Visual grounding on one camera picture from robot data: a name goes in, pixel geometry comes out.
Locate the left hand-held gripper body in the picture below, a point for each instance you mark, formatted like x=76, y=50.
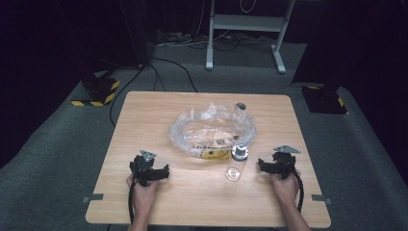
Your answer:
x=143, y=166

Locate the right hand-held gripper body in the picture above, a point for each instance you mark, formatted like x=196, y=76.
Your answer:
x=283, y=162

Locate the clear bottle with silver cap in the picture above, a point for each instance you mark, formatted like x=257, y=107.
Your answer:
x=236, y=166

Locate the clear plastic bag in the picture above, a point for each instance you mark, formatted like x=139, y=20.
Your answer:
x=198, y=131

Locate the person's left hand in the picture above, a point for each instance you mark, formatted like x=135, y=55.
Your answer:
x=143, y=193

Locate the person's right hand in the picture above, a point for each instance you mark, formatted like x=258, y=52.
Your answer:
x=285, y=189

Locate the grey table edge clip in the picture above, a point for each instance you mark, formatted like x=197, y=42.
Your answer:
x=320, y=198
x=95, y=197

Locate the grey round table grommet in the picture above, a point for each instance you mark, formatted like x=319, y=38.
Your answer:
x=241, y=106

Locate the black yellow striped stand base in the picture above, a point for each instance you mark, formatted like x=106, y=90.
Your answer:
x=102, y=88
x=324, y=99

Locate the white metal stand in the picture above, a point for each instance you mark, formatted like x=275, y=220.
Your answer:
x=247, y=23

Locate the dark curtain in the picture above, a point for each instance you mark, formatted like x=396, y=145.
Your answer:
x=362, y=41
x=64, y=35

